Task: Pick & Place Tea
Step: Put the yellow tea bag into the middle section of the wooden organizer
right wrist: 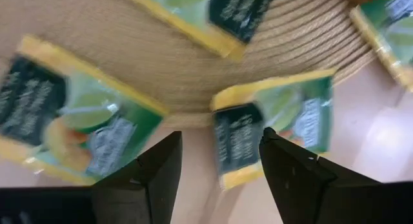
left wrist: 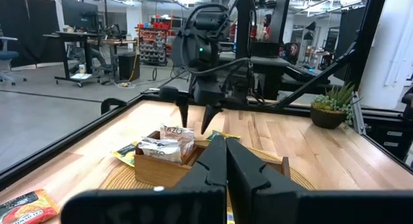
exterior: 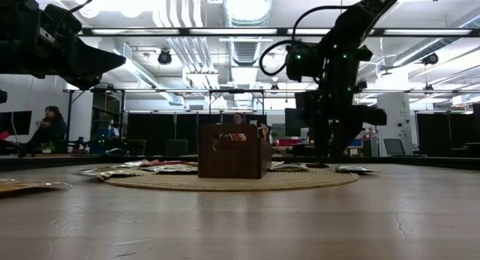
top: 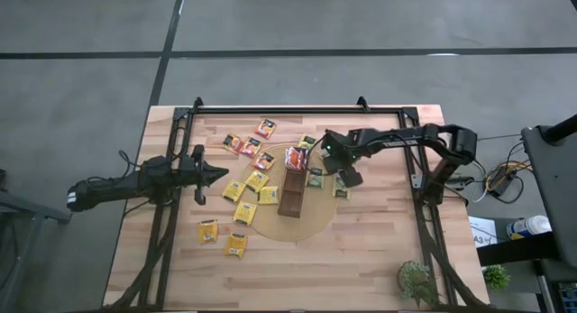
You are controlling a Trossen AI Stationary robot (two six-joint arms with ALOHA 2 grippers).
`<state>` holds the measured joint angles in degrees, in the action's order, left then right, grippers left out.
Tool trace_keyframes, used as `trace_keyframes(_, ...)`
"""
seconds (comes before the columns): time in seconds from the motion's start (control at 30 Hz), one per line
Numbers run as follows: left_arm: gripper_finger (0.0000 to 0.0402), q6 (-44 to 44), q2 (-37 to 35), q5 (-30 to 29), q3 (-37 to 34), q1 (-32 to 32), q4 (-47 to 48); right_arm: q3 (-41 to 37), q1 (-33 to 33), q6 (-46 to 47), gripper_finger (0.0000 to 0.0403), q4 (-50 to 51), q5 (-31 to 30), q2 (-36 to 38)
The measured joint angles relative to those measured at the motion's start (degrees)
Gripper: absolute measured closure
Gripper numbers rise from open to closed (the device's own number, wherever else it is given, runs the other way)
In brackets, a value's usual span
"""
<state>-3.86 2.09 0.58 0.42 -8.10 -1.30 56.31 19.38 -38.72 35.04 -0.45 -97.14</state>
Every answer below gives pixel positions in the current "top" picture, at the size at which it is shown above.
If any dark grey cart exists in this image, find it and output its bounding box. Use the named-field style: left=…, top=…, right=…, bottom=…
left=521, top=124, right=577, bottom=270

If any brown wooden tea box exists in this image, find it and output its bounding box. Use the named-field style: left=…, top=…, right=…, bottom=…
left=276, top=145, right=311, bottom=219

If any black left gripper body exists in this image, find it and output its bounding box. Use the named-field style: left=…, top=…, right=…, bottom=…
left=178, top=144, right=210, bottom=206

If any small potted green plant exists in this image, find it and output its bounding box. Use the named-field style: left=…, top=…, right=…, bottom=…
left=481, top=263, right=512, bottom=291

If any black shelf bar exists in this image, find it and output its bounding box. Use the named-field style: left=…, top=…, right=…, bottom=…
left=476, top=231, right=560, bottom=267

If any black power strip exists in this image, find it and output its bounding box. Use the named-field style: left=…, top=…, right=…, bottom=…
left=489, top=170, right=517, bottom=198

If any grey side table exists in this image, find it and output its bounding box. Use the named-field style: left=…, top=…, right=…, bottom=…
left=0, top=168, right=73, bottom=313

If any black aluminium table frame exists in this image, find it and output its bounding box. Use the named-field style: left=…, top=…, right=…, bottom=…
left=102, top=95, right=493, bottom=313

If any green tea packet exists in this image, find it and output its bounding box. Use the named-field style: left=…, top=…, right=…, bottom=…
left=332, top=175, right=352, bottom=200
left=306, top=167, right=325, bottom=189

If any long black left arm cable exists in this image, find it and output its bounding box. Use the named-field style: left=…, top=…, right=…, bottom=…
left=117, top=149, right=144, bottom=173

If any yellow cable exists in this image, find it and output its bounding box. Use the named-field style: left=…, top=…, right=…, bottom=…
left=485, top=159, right=528, bottom=183

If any white paper sheet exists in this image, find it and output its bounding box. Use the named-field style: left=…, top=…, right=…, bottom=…
left=467, top=216, right=499, bottom=249

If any round woven placemat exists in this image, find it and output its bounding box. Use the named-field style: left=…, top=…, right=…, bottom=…
left=240, top=143, right=339, bottom=243

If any black pole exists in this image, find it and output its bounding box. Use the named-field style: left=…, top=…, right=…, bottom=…
left=540, top=113, right=577, bottom=145

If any orange tea packet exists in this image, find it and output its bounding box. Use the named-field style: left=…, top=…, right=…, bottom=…
left=288, top=146, right=306, bottom=171
left=222, top=133, right=244, bottom=155
left=254, top=118, right=278, bottom=141
left=252, top=151, right=276, bottom=172
left=241, top=136, right=262, bottom=159

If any white wipes canister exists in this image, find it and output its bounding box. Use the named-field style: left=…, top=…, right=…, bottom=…
left=505, top=215, right=552, bottom=241

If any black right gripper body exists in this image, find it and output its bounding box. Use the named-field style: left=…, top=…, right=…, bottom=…
left=322, top=130, right=364, bottom=189

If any snack packets left of mat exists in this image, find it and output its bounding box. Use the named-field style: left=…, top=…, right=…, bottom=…
left=232, top=200, right=259, bottom=226
left=221, top=179, right=247, bottom=203

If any black left camera cable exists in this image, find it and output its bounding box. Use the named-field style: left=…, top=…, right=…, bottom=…
left=167, top=125, right=190, bottom=163

